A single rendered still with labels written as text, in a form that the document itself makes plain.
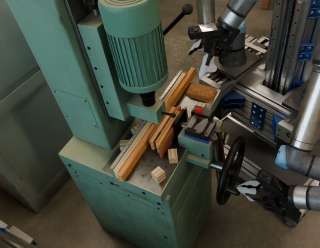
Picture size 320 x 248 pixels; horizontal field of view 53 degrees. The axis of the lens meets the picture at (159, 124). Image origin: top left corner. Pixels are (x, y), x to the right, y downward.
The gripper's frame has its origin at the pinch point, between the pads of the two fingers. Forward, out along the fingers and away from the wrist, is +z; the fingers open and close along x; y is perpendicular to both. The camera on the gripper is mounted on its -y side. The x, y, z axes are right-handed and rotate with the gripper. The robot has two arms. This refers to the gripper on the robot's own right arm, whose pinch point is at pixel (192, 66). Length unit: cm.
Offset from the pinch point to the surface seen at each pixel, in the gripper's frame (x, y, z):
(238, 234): -22, 81, 85
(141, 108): -5.5, -12.1, 20.7
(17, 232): 0, -35, 135
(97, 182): -7, -12, 69
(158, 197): -33.8, -3.1, 36.5
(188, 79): 19.9, 16.1, 18.1
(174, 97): 9.3, 8.0, 22.4
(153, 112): -8.8, -8.8, 18.5
